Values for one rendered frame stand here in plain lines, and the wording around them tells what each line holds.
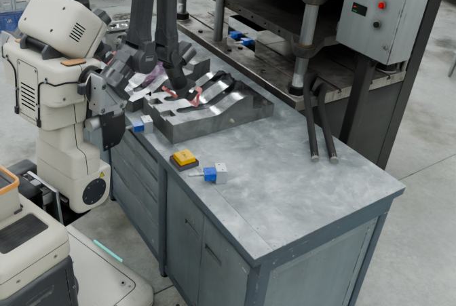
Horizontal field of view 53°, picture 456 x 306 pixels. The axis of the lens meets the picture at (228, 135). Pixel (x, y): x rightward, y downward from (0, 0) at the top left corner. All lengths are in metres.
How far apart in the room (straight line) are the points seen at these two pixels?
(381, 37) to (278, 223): 0.94
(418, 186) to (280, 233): 1.94
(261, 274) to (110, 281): 0.73
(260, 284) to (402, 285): 1.18
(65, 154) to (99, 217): 1.12
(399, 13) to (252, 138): 0.76
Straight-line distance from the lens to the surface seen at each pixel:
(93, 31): 1.45
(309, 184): 1.68
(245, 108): 1.92
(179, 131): 1.78
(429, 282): 2.67
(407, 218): 2.99
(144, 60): 1.39
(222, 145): 1.81
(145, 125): 1.84
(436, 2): 2.79
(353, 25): 2.14
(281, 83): 2.38
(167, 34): 1.47
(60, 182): 1.70
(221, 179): 1.60
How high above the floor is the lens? 1.81
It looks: 33 degrees down
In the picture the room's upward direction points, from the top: 6 degrees clockwise
